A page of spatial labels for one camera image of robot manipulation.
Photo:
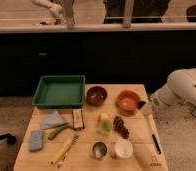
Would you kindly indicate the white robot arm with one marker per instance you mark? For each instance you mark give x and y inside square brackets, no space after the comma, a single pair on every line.
[179,88]

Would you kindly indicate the wooden block brush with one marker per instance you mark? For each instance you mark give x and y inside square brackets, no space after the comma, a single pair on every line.
[78,122]

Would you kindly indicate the dark brown bowl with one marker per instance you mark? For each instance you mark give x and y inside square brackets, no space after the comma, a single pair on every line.
[96,96]

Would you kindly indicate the orange bowl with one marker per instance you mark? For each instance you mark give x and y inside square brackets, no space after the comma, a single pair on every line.
[127,100]

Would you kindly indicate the yellow green toy fruit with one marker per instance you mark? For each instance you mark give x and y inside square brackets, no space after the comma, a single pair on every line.
[104,124]

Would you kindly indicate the dark red grape bunch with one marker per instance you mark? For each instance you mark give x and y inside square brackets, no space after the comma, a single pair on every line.
[120,128]

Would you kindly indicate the green plastic tray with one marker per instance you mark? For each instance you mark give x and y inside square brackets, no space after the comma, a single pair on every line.
[60,91]

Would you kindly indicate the light blue cloth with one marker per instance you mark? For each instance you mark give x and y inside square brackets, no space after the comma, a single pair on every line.
[51,120]

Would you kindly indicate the small metal cup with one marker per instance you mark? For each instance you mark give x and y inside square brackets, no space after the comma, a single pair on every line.
[99,150]

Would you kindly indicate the white round container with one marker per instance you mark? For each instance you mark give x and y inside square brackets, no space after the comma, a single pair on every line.
[121,149]

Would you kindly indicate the green cucumber piece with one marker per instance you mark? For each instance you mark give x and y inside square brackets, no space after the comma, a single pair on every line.
[57,130]

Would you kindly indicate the blue sponge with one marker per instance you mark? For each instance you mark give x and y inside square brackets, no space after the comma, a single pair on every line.
[35,141]

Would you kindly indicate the black chair base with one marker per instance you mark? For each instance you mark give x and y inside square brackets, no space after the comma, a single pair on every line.
[9,138]

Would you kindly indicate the yellow handled fork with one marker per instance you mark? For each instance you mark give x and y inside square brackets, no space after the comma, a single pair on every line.
[62,150]

